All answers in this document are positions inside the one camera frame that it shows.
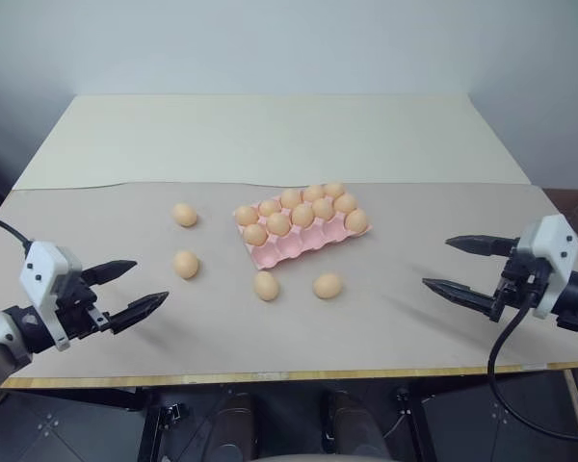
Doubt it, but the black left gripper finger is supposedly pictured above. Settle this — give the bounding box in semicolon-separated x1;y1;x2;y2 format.
80;259;139;289
107;291;171;336

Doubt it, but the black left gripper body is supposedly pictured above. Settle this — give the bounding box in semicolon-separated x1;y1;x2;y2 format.
56;268;115;341

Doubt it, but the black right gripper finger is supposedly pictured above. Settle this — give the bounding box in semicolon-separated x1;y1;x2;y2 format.
421;277;501;318
444;234;521;259

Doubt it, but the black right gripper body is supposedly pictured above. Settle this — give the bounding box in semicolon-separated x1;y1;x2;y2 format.
489;245;555;323

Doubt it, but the pink egg tray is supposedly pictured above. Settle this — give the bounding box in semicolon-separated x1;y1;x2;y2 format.
232;182;373;271

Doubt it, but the beige table cover sheet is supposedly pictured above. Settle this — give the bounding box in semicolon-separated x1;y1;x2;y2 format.
0;180;578;379

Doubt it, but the brown rounded shape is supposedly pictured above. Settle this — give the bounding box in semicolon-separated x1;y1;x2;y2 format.
210;391;260;462
324;388;392;462

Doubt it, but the light wooden table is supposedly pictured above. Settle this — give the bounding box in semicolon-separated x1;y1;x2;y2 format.
0;93;578;391

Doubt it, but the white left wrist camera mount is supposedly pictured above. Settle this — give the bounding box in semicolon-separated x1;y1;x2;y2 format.
18;241;84;352

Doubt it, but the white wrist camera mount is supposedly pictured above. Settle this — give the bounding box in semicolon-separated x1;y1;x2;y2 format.
515;214;578;321
18;241;84;352

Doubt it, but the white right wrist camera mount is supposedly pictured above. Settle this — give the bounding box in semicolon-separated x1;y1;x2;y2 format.
515;214;578;321

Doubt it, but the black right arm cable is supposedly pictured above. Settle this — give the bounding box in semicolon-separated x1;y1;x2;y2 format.
486;288;578;443

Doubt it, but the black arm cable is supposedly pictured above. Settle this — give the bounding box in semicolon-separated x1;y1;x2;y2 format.
0;208;35;252
486;288;578;443

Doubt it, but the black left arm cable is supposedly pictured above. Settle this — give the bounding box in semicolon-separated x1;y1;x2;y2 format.
0;208;35;252

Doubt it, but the black metal table frame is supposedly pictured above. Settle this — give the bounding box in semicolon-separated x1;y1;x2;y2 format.
9;374;578;462

